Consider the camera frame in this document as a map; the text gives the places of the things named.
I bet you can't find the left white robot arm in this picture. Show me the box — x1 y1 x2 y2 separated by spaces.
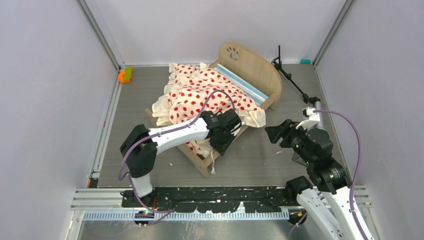
119 109 245 207

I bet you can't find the wooden pet bed frame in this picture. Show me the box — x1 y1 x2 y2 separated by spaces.
145 42 284 178

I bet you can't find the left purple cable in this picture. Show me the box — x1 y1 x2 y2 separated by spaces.
118 88 238 213

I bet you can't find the orange green toy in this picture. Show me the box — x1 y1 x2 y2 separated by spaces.
118 66 133 84

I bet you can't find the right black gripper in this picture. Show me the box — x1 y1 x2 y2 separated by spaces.
264 117 314 165

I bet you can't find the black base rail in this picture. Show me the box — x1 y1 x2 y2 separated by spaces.
69 185 372 223

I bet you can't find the black tripod stand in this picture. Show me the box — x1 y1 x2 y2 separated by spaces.
271 45 322 117

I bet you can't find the blue striped mattress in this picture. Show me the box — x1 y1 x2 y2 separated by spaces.
214 64 269 105

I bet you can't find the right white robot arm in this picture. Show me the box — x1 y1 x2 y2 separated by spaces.
264 107 374 240

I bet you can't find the strawberry print ruffled blanket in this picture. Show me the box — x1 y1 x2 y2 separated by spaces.
149 61 267 160

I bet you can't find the teal small block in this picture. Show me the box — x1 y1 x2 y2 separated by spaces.
300 58 313 65

